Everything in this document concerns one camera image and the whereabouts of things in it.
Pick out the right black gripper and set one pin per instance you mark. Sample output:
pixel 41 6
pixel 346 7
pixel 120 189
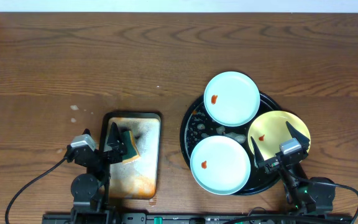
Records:
pixel 279 160

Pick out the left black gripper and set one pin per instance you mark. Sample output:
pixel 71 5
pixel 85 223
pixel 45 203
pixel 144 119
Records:
pixel 101 154

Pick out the orange green sponge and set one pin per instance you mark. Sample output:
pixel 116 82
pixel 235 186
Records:
pixel 132 150

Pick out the light blue plate bottom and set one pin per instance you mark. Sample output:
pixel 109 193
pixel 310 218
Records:
pixel 220 165

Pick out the light blue plate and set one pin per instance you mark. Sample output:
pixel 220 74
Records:
pixel 220 165
pixel 231 98

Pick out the light blue plate top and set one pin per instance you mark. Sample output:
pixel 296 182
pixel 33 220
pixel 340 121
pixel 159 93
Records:
pixel 231 98

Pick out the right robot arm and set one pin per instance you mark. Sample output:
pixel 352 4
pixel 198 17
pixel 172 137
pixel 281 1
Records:
pixel 310 196

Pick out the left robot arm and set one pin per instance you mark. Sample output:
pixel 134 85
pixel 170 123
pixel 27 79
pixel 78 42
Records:
pixel 90 190

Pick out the black rectangular soapy tray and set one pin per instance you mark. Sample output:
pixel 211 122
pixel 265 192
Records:
pixel 136 178

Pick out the black round tray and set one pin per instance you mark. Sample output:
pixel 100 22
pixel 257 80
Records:
pixel 197 125

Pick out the yellow plate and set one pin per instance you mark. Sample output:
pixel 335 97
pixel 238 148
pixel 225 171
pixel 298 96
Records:
pixel 269 130

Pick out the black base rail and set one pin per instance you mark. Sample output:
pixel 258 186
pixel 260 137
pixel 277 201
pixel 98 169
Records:
pixel 142 218

